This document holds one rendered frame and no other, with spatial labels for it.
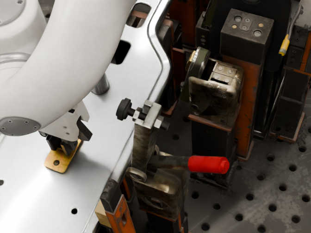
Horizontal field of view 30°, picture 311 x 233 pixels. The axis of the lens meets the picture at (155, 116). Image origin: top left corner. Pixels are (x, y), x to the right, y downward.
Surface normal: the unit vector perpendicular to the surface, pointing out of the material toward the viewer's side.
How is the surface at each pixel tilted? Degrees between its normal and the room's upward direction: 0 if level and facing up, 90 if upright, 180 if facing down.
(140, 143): 90
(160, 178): 0
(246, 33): 0
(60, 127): 90
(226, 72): 0
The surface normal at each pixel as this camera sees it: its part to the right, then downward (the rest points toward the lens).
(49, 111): 0.24, 0.85
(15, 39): 0.48, 0.74
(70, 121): 0.80, 0.42
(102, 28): 0.62, 0.28
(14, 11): 0.00, -0.45
